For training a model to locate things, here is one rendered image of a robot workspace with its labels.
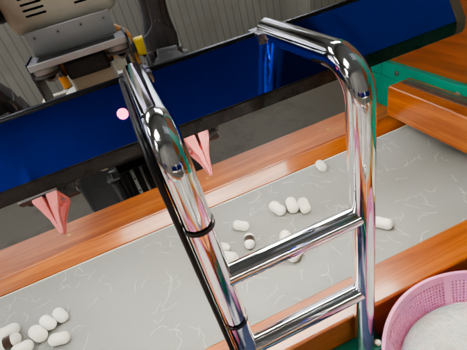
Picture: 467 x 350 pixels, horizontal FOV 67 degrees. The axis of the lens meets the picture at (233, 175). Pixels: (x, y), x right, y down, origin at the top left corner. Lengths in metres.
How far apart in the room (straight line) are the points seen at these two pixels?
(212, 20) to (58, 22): 2.64
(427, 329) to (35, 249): 0.72
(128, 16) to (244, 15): 1.10
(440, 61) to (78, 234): 0.81
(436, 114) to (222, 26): 3.07
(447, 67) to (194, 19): 2.97
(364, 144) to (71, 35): 0.91
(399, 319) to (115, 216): 0.56
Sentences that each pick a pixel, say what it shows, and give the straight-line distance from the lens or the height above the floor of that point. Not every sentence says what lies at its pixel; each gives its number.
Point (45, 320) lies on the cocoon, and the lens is 0.70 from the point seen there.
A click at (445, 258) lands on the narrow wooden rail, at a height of 0.77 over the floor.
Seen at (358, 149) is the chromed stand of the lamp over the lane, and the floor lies 1.04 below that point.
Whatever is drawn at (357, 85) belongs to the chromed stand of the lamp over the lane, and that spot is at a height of 1.10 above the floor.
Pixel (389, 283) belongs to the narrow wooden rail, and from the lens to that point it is 0.56.
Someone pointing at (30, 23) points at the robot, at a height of 1.12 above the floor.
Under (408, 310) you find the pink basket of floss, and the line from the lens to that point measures 0.56.
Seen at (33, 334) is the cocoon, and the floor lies 0.76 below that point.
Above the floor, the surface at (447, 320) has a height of 0.73.
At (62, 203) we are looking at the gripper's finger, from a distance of 0.76.
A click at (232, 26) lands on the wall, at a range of 3.72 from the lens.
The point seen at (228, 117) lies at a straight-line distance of 0.38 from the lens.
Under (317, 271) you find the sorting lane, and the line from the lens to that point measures 0.60.
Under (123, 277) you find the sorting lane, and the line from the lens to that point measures 0.70.
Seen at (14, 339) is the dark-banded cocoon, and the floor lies 0.76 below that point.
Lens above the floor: 1.21
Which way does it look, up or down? 35 degrees down
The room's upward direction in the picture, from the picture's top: 16 degrees counter-clockwise
